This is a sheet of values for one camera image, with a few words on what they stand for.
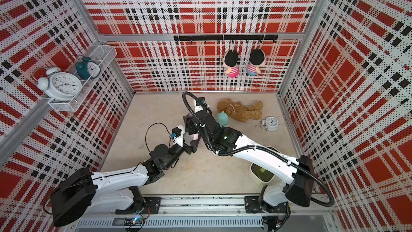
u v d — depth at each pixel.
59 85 0.62
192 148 0.68
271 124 0.99
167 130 0.62
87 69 0.72
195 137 0.66
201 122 0.47
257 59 0.93
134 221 0.69
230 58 0.94
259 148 0.45
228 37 0.89
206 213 0.73
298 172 0.40
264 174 0.78
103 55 0.89
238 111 0.99
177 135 0.63
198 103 0.58
